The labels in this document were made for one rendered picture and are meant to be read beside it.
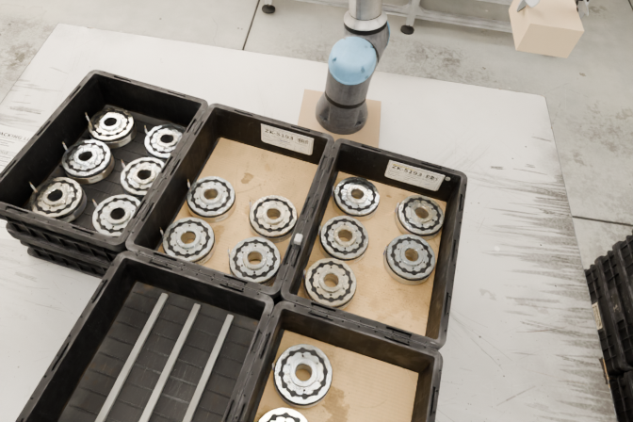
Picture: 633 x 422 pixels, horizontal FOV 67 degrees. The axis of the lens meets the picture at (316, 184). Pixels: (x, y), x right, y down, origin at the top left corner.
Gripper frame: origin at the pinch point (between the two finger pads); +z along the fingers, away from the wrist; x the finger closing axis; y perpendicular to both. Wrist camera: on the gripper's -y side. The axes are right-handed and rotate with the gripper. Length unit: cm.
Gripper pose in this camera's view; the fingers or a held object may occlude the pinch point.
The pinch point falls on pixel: (546, 14)
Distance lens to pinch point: 130.9
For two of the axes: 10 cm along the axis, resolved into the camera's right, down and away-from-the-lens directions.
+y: -1.2, 8.1, -5.8
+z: -0.9, 5.7, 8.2
